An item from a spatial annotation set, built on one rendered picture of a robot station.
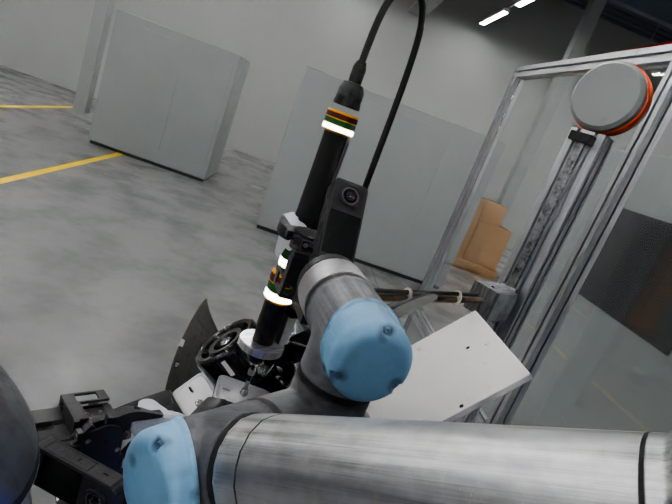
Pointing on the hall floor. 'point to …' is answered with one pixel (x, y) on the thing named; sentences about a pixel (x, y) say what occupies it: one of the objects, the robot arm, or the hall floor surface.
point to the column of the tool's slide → (543, 254)
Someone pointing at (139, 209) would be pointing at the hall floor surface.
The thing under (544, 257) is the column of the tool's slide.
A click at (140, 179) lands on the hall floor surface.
